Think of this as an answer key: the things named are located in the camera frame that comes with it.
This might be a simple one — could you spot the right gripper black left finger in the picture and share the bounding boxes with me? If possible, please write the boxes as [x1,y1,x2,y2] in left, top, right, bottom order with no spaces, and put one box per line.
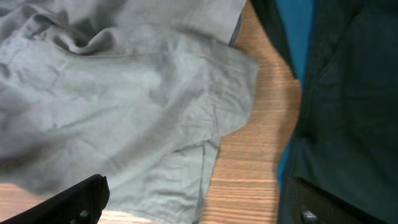
[2,174,110,224]

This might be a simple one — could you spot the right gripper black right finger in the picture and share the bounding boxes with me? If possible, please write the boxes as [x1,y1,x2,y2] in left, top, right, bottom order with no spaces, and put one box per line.
[278,176,389,224]

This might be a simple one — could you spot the grey shorts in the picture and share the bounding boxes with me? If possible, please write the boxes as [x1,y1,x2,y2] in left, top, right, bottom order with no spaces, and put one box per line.
[1,0,259,223]

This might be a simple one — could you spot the black garment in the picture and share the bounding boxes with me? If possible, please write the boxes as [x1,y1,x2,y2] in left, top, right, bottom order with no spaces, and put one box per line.
[252,0,397,223]

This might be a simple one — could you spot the teal blue garment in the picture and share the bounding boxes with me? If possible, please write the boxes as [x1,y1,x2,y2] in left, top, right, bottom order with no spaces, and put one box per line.
[273,0,318,190]

